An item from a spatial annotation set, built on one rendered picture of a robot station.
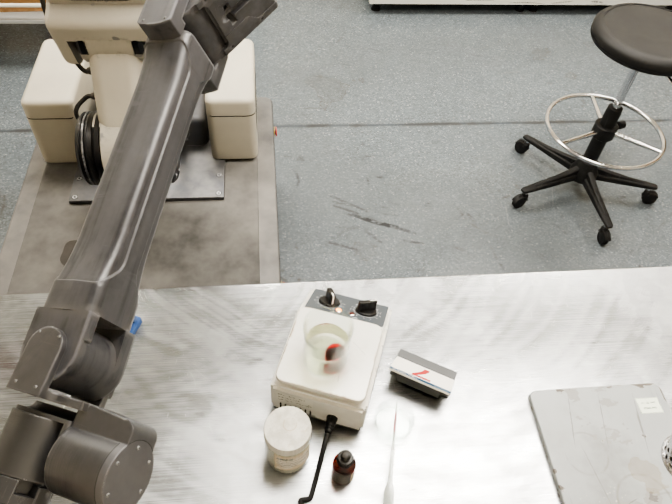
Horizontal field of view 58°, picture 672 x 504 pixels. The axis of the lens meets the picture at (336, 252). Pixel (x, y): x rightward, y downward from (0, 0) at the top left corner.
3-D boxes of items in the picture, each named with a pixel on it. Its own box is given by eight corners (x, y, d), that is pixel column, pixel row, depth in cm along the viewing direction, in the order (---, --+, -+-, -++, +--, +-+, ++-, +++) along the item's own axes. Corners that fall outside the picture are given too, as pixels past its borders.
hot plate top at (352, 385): (300, 308, 86) (300, 304, 85) (383, 329, 84) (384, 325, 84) (273, 381, 78) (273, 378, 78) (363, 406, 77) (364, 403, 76)
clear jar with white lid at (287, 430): (260, 438, 82) (257, 413, 75) (302, 425, 83) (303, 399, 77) (272, 481, 78) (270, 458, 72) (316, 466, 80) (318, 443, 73)
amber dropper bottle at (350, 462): (334, 488, 78) (337, 469, 73) (328, 466, 80) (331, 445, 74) (356, 482, 79) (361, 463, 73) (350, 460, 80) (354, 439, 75)
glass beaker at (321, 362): (321, 331, 83) (323, 295, 77) (359, 357, 81) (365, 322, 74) (288, 366, 79) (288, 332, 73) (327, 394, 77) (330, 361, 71)
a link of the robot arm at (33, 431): (51, 404, 55) (3, 390, 50) (111, 423, 52) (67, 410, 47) (16, 483, 52) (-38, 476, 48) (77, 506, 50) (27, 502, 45)
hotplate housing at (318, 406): (311, 296, 97) (312, 265, 91) (391, 317, 95) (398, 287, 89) (264, 424, 83) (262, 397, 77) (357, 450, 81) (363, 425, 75)
